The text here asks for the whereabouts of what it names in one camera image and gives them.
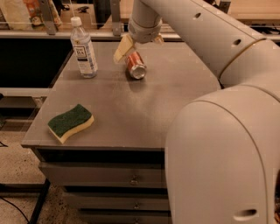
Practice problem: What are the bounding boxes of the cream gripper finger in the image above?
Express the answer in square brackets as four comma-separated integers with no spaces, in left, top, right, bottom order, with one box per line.
[154,34,164,45]
[113,34,134,63]

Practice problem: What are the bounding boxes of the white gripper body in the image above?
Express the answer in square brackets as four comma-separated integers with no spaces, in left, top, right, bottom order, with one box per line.
[128,0,162,44]

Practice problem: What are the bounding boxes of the red coke can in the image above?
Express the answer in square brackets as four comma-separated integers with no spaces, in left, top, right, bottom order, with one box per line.
[125,51,146,80]

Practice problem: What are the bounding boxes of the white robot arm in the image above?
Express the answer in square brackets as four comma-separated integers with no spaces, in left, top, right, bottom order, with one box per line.
[129,0,280,224]

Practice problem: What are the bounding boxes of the clear plastic water bottle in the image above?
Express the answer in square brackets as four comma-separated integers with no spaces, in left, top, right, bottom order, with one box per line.
[71,17,98,79]

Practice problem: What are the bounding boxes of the orange white snack bag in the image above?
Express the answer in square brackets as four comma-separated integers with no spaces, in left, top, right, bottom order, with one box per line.
[23,0,62,27]

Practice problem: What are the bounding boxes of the green yellow sponge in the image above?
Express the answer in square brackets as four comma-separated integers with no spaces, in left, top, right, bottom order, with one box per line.
[48,104,95,144]

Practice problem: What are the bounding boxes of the round metal drawer knob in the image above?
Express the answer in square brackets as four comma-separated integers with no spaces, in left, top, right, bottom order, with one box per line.
[129,176,139,186]

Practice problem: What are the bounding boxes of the grey drawer cabinet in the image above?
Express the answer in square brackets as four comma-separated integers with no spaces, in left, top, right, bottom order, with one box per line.
[22,42,220,224]

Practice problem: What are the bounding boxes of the metal railing frame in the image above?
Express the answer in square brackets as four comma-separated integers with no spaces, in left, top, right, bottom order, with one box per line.
[0,0,280,42]

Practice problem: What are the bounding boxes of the black floor cable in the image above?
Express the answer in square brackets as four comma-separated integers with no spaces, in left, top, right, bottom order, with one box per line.
[0,197,31,224]

